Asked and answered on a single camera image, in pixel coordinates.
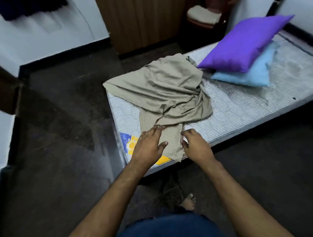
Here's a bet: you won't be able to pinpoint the person's left hand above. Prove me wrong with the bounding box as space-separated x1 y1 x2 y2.
131 125 169 169

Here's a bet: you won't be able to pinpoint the person's right hand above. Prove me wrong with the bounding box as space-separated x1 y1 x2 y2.
180 129 216 166

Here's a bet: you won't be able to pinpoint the plain taupe bed sheet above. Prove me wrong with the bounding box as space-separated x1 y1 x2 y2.
102 53 213 162

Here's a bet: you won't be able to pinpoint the light blue pillow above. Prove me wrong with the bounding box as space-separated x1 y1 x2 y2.
211 41 280 88

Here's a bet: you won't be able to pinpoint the purple dotted pillow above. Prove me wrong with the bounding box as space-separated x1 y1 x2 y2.
197 14 295 73

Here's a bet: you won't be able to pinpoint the brown wooden wardrobe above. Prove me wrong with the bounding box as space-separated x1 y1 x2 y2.
95 0 194 55

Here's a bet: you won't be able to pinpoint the beige striped bed sheet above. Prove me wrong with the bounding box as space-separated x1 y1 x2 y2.
187 5 222 25

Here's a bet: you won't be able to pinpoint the person's right forearm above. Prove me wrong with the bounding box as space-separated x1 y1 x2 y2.
201 159 294 237

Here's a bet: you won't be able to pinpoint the person's left forearm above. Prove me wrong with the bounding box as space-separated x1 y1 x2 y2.
68 161 150 237

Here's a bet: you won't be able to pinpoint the person's right foot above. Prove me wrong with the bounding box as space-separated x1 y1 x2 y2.
180 193 196 211

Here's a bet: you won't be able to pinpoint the person's dark trousers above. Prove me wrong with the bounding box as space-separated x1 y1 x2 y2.
161 206 190 216

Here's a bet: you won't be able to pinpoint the person's navy blue shirt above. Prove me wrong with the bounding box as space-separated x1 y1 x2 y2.
117 214 223 237

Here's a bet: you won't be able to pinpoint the white striped mattress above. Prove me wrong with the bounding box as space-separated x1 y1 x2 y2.
106 30 313 176

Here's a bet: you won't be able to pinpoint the maroon plastic chair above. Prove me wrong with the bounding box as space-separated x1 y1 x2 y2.
186 0 238 30

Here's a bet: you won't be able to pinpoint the dark blue curtain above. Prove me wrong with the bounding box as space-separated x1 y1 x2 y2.
0 0 68 21

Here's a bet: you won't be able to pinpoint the thin black wall cable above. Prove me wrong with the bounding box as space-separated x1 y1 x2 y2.
71 0 96 41

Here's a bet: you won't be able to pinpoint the dark wooden bed frame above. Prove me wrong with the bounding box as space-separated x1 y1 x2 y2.
266 0 313 47

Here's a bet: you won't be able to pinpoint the white wall switch plate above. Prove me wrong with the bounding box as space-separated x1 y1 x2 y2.
41 17 62 34

